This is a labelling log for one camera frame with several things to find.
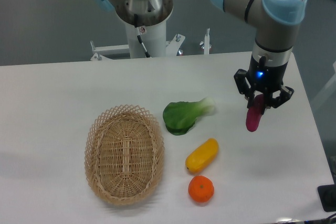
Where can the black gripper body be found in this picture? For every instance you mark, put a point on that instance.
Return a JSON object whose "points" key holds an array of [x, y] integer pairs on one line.
{"points": [[266, 79]]}

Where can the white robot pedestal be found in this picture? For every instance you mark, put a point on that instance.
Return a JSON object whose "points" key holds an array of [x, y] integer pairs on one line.
{"points": [[145, 26]]}

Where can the woven wicker basket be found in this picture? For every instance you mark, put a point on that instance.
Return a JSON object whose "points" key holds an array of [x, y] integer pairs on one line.
{"points": [[124, 155]]}

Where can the purple sweet potato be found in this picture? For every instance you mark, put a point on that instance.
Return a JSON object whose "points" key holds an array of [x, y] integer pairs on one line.
{"points": [[254, 113]]}

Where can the orange tangerine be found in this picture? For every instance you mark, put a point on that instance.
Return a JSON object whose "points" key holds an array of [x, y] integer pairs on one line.
{"points": [[201, 189]]}

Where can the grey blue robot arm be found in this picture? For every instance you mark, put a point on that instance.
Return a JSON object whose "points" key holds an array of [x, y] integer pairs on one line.
{"points": [[277, 24]]}

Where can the yellow mango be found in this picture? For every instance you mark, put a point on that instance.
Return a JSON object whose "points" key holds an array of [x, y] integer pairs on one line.
{"points": [[202, 156]]}

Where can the black device at table edge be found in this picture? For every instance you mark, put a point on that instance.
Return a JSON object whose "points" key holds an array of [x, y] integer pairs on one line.
{"points": [[327, 197]]}

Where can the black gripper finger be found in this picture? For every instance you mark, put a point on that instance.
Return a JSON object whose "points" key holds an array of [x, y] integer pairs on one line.
{"points": [[243, 87], [270, 102]]}

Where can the green bok choy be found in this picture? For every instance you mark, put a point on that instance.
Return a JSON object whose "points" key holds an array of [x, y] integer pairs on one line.
{"points": [[181, 116]]}

